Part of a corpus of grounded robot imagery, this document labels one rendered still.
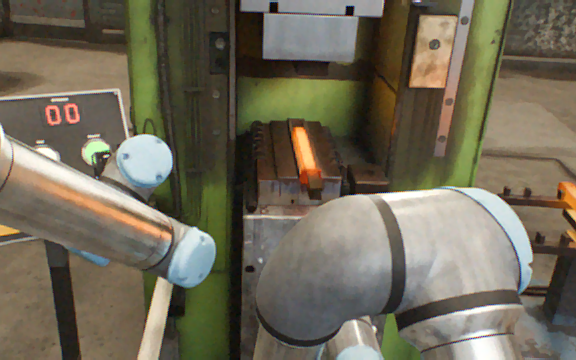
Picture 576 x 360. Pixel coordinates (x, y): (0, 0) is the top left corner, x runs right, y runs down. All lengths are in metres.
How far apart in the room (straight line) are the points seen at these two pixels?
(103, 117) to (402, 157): 0.76
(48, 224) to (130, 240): 0.11
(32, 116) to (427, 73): 0.89
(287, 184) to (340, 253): 0.85
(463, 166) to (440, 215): 1.06
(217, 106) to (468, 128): 0.66
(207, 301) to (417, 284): 1.22
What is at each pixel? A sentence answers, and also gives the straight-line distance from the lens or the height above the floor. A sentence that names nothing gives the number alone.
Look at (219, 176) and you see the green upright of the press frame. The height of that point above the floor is 0.92.
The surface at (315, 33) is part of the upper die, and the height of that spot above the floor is 1.33.
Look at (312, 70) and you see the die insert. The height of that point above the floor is 1.22.
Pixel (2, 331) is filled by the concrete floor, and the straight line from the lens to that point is 2.57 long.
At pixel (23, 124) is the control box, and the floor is 1.15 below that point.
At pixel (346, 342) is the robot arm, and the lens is 0.81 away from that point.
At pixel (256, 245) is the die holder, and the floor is 0.84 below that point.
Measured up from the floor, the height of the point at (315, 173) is 1.01.
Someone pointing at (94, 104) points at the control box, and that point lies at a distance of 1.23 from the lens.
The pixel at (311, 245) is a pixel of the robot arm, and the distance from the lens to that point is 0.50.
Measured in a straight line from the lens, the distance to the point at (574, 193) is 1.41.
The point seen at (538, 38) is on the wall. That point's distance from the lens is 7.70.
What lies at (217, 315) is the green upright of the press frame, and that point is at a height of 0.47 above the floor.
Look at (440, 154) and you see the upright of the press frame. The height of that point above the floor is 1.00.
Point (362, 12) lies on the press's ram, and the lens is 1.23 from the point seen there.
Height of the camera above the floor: 1.53
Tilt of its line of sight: 25 degrees down
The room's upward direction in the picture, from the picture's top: 3 degrees clockwise
